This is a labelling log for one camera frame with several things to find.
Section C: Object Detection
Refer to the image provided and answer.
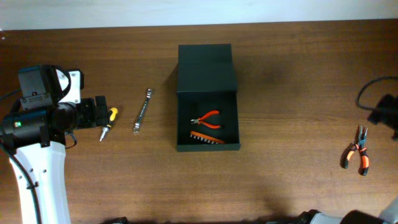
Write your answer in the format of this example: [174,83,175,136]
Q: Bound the orange black long-nose pliers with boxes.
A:
[340,126,370,176]

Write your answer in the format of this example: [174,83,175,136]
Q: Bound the orange socket rail with sockets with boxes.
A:
[190,131,225,144]

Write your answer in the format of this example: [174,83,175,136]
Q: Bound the red handled side cutters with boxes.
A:
[190,110,222,129]

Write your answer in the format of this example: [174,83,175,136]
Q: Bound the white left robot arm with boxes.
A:
[1,96,108,223]

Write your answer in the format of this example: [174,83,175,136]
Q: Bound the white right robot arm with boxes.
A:
[296,94,397,224]

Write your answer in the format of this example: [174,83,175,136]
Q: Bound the yellow black stubby screwdriver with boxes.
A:
[99,107,118,142]

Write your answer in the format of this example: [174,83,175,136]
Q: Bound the black open box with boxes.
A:
[177,44,241,152]

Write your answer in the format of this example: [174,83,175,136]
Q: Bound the silver ring wrench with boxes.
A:
[132,88,153,134]

